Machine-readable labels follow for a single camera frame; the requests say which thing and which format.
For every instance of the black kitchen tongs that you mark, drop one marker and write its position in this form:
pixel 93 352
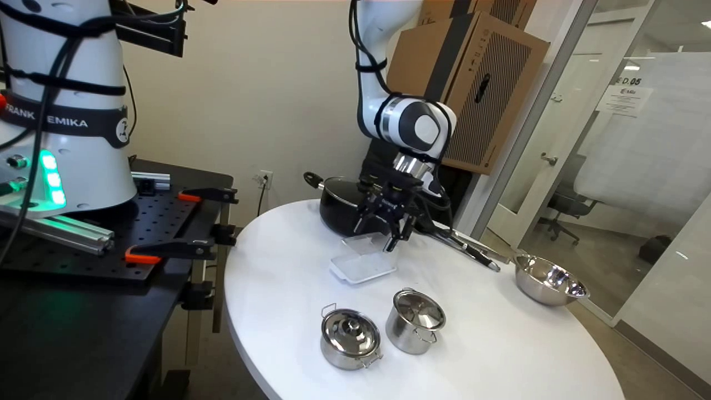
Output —
pixel 470 244

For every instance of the small cardboard box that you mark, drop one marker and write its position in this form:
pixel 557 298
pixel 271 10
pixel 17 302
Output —
pixel 490 10

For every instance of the small steel bowl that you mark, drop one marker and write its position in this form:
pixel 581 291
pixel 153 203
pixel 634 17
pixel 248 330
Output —
pixel 350 338

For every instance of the black cooking pot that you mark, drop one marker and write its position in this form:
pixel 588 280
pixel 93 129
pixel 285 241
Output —
pixel 335 212

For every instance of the white paper sign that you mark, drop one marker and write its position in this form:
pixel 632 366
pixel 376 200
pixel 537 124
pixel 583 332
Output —
pixel 626 94

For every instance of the black drawer cabinet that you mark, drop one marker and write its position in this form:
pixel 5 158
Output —
pixel 462 190

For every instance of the transparent plastic container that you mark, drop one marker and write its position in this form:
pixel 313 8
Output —
pixel 360 268

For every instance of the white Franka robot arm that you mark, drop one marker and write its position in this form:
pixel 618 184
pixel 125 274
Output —
pixel 412 124

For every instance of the black perforated robot table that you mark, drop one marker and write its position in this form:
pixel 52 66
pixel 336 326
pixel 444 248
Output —
pixel 75 326

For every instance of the black office chair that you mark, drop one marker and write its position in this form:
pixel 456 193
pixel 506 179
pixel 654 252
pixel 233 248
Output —
pixel 566 209

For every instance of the black orange-tipped bar clamp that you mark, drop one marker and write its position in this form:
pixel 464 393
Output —
pixel 173 252
pixel 207 197

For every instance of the small open steel cup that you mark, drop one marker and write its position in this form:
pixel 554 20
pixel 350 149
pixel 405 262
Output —
pixel 415 326

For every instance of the aluminium profile rail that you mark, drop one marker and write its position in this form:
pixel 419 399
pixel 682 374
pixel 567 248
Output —
pixel 52 228

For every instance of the white wall outlet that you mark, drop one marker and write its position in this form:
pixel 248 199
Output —
pixel 265 179

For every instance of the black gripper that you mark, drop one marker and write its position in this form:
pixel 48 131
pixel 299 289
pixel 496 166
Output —
pixel 410 199

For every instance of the black mounted device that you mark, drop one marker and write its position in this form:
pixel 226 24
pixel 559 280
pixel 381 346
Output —
pixel 152 29

